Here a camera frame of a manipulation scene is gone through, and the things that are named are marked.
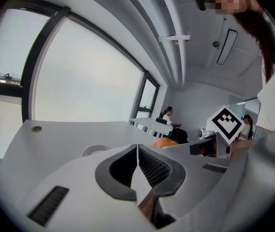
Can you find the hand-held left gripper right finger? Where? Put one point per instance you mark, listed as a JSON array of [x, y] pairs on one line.
[[200, 192]]

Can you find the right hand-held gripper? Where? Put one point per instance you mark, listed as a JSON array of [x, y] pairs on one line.
[[225, 124]]

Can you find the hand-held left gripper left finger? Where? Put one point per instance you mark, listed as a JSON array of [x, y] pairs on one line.
[[79, 197]]

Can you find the person's right forearm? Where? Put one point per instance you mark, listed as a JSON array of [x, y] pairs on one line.
[[241, 147]]

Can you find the white round device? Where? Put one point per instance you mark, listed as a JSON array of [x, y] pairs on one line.
[[203, 134]]

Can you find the white curved table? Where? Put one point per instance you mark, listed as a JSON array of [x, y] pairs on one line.
[[67, 139]]

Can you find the white narrow table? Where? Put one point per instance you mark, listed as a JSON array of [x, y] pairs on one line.
[[152, 124]]

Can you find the long ceiling light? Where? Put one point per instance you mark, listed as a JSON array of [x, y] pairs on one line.
[[227, 47]]

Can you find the round smoke detector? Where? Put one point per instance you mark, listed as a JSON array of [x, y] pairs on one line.
[[216, 44]]

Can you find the dark-framed window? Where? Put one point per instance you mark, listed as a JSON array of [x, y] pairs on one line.
[[79, 81]]

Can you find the white ceiling bracket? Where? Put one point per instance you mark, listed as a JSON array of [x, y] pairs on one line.
[[175, 37]]

